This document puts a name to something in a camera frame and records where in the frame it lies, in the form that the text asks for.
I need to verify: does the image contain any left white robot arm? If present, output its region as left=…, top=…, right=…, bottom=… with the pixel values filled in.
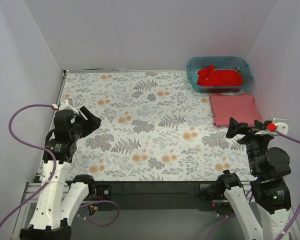
left=19, top=106, right=101, bottom=240

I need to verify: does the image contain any pink t shirt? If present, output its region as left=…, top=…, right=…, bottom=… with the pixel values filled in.
left=210, top=93, right=262, bottom=127

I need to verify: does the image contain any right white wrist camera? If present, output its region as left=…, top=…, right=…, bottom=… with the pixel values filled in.
left=254, top=117, right=289, bottom=137

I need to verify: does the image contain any floral table mat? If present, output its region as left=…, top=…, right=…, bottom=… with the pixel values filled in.
left=61, top=71, right=253, bottom=181

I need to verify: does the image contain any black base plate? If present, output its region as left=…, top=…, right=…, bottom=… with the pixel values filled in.
left=85, top=181, right=226, bottom=211

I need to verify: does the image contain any aluminium frame rail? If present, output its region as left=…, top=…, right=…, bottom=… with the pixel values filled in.
left=11, top=181, right=300, bottom=240

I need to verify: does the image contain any teal plastic bin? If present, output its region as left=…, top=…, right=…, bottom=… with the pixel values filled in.
left=186, top=56, right=253, bottom=93

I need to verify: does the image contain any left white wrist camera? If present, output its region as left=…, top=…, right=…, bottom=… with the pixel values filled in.
left=51, top=98, right=79, bottom=114

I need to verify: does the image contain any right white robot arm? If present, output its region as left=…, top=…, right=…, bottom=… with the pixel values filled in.
left=216, top=117, right=291, bottom=240

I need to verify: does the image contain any red t shirt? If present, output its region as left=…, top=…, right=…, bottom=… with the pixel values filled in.
left=197, top=65, right=243, bottom=87

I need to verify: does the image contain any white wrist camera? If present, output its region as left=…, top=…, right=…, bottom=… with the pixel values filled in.
left=254, top=117, right=289, bottom=137
left=51, top=98, right=79, bottom=114

